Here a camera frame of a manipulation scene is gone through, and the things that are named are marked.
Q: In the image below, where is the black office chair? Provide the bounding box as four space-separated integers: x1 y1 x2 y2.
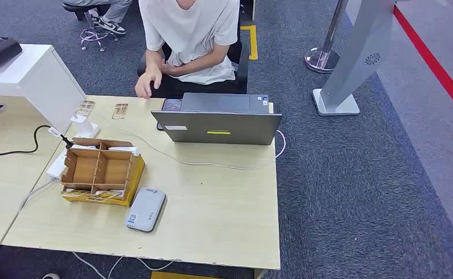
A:
137 38 250 95

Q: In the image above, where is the white cable under desk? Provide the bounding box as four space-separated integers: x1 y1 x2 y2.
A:
107 255 175 279
72 252 108 279

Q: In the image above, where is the black power cable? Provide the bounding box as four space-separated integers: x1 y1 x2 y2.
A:
0 119 74 157

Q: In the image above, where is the person's left hand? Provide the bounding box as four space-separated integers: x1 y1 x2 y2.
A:
160 60 181 77

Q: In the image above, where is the grey laptop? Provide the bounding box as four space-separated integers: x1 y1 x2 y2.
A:
151 92 283 146

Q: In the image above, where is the silver kiosk stand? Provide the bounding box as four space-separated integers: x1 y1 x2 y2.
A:
312 0 398 117

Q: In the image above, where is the thin white cable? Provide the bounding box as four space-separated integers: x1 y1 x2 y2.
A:
117 127 287 171

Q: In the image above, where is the person on stool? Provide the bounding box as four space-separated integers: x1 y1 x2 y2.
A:
61 0 133 35

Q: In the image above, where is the grey card reader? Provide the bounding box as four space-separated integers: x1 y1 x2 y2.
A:
124 187 167 233

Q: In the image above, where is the dark smartphone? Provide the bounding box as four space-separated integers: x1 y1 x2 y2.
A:
156 98 184 131

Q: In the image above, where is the cardboard card organiser box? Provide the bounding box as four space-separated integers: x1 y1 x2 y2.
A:
60 137 146 208

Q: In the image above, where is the grey power strip cable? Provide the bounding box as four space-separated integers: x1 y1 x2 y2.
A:
17 180 54 214

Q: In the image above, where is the white power strip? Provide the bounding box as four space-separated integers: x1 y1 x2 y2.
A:
45 148 70 183

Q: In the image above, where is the gold card in organiser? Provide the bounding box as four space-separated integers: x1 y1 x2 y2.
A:
62 189 92 199
87 191 123 203

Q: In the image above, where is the white cabinet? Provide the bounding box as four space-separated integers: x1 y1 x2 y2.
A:
0 44 87 135

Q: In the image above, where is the seated person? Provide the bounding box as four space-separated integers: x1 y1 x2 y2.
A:
135 0 246 100

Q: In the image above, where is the black stool with chrome base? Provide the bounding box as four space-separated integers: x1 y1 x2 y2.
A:
62 3 120 52

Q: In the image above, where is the white charger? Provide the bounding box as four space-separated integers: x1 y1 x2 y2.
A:
70 115 102 140

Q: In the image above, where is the person's right hand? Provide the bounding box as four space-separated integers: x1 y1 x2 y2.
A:
134 65 163 100

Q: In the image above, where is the chrome stanchion post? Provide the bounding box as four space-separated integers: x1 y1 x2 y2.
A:
304 0 350 74

